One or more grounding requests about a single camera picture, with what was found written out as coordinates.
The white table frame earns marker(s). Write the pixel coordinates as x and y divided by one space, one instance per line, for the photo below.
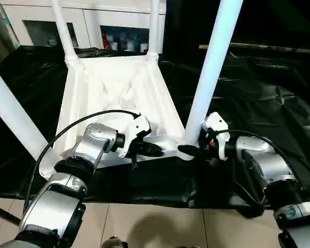
106 77

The white plastic table leg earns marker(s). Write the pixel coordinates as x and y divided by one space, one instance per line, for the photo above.
153 25
63 28
214 64
10 111

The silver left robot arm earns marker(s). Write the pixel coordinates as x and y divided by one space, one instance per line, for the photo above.
93 139

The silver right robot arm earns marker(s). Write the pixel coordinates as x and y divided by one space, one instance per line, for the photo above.
263 160

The black work mat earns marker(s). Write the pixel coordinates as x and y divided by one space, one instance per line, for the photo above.
261 103

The dark robot lower body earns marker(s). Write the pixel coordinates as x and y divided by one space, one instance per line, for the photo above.
113 243

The small tan label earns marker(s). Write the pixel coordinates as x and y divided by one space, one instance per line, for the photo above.
203 46

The white glass-door cabinet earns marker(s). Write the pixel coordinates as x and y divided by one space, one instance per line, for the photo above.
93 15

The black metal stand leg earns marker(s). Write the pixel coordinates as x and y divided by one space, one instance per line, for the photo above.
3 213

